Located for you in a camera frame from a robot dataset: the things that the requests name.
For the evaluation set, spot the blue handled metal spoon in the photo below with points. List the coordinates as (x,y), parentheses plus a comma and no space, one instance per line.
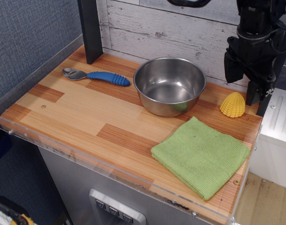
(75,75)

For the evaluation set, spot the stainless steel bowl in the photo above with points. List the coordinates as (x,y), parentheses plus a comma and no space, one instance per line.
(169,86)

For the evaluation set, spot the black left upright post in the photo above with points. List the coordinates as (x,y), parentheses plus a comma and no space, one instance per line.
(91,30)

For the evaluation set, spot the black right upright post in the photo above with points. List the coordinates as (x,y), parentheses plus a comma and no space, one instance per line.
(280,83)

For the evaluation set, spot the brass screw right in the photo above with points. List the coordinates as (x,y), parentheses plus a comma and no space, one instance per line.
(236,182)

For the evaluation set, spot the clear acrylic table guard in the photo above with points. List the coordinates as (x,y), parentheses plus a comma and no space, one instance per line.
(96,118)

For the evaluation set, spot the folded green cloth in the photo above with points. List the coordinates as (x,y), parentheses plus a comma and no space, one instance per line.
(201,157)

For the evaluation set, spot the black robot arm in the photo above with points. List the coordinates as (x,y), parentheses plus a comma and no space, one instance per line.
(261,37)

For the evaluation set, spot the yellow toy corn piece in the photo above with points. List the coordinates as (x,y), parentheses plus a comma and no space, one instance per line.
(233,106)

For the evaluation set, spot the white aluminium side block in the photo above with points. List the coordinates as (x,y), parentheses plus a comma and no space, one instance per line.
(268,160)

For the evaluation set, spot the silver dispenser button panel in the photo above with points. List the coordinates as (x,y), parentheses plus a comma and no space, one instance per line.
(116,208)

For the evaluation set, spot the black upright post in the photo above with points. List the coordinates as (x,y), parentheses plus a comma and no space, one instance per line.
(91,30)
(280,83)

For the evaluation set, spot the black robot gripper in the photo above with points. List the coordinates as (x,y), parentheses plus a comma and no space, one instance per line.
(255,60)

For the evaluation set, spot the yellow black object bottom left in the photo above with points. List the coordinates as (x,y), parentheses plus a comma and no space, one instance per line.
(10,217)

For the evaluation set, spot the silver toy fridge cabinet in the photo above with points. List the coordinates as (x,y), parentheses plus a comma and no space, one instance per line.
(139,182)

